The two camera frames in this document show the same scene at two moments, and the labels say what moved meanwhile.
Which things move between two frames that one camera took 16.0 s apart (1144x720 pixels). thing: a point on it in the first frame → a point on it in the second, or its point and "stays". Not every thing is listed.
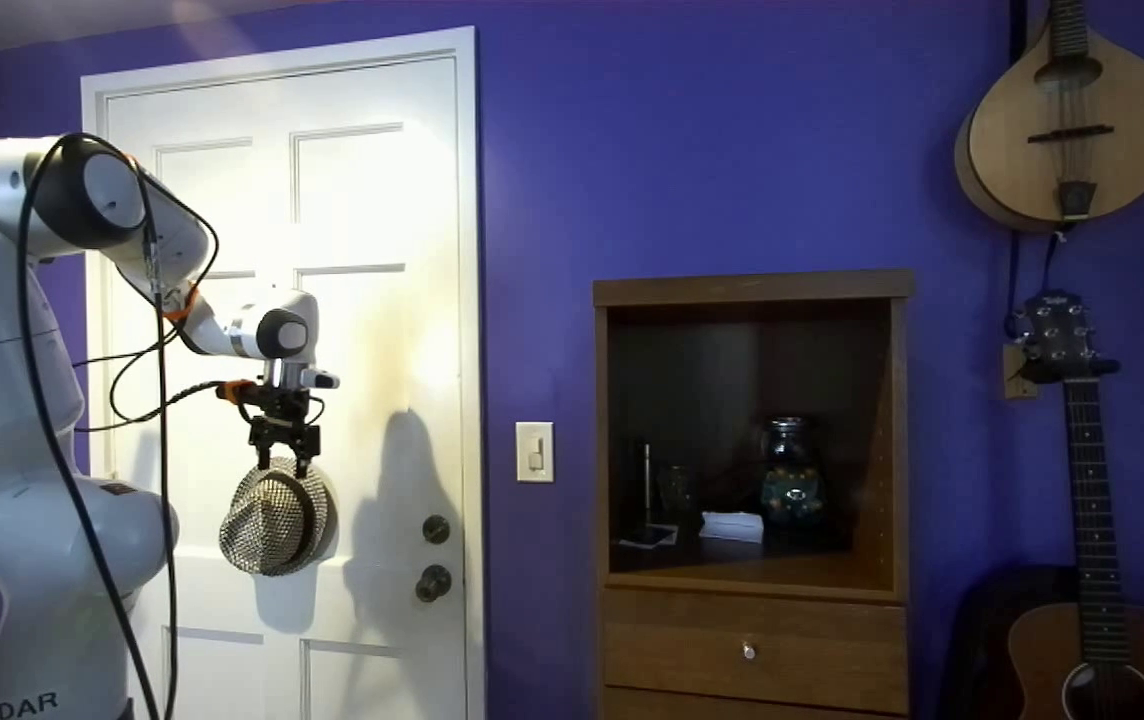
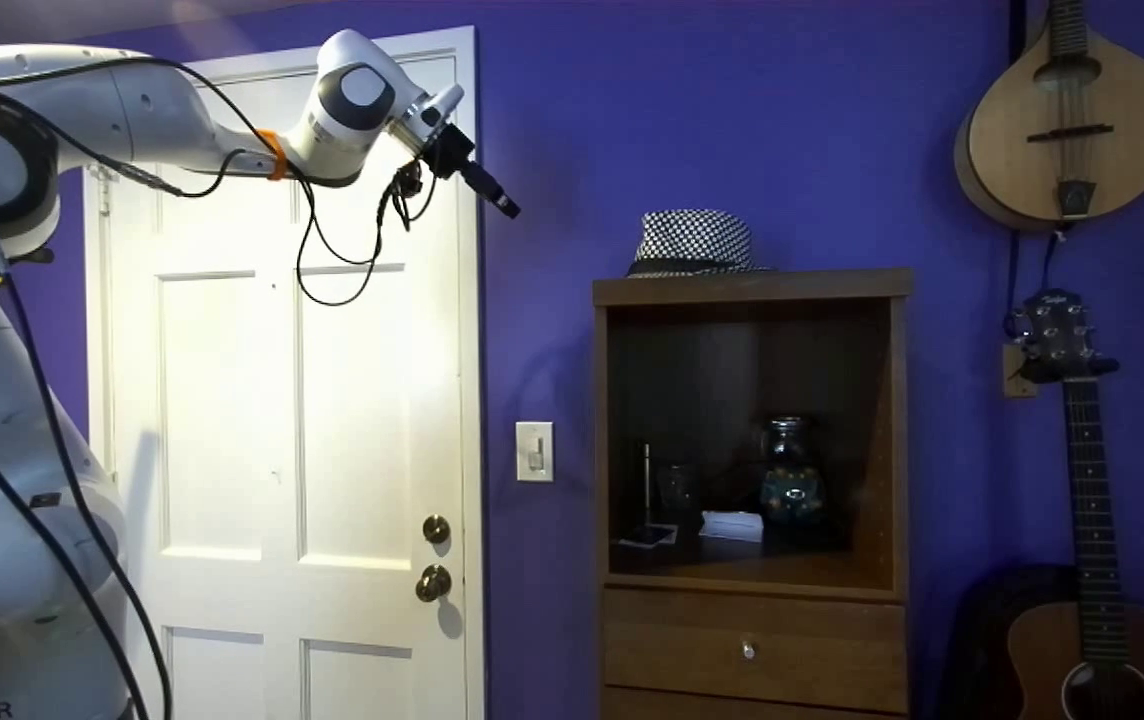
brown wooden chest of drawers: (755, 495) stays
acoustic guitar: (1095, 657) stays
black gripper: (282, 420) → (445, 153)
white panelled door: (347, 175) stays
